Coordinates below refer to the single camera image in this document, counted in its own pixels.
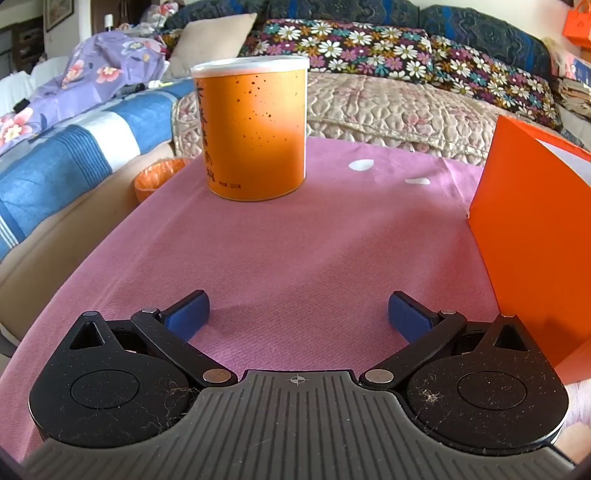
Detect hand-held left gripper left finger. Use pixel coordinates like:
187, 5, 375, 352
68, 290, 238, 388

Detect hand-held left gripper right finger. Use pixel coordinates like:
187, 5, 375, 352
359, 291, 532, 388

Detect orange cardboard box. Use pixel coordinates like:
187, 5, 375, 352
467, 115, 591, 385

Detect pink tablecloth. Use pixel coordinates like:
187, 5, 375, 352
0, 136, 591, 467

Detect beige upholstered seat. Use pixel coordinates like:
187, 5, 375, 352
0, 143, 176, 342

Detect orange lined waste bin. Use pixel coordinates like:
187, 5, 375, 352
134, 158, 191, 203

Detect orange speckled canister white lid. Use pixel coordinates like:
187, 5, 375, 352
190, 55, 309, 202

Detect blue white striped blanket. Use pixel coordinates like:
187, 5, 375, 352
0, 76, 197, 261

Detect beige quilted blanket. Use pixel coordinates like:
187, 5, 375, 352
172, 71, 591, 167

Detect short daisy print cushion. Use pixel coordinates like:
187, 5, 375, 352
431, 34, 561, 131

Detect beige pillow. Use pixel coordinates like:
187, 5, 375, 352
163, 13, 258, 80

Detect purple floral cloth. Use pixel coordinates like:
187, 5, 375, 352
0, 30, 167, 155

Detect stack of books and papers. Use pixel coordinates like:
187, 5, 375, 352
547, 39, 591, 148

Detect long daisy print cushion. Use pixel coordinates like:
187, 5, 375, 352
240, 19, 435, 85

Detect white cloth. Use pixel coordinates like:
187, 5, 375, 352
0, 55, 61, 116

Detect floral daisy pillows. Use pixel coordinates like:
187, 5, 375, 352
164, 0, 552, 79

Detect orange paper bag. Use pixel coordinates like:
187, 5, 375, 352
562, 0, 591, 47

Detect small dark picture frame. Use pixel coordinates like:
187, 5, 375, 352
44, 0, 75, 32

